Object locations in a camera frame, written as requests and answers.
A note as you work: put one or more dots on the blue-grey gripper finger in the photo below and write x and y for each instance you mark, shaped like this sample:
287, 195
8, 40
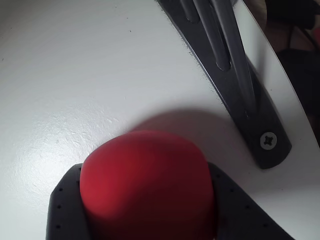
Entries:
66, 212
237, 215

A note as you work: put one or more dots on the red ball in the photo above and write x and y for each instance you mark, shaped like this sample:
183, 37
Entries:
150, 187

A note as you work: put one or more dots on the silver cross-head screw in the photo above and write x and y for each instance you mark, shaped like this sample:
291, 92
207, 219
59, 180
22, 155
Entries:
268, 140

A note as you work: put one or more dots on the black metal shelf bracket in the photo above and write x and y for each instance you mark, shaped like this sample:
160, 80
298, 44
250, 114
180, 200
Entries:
240, 82

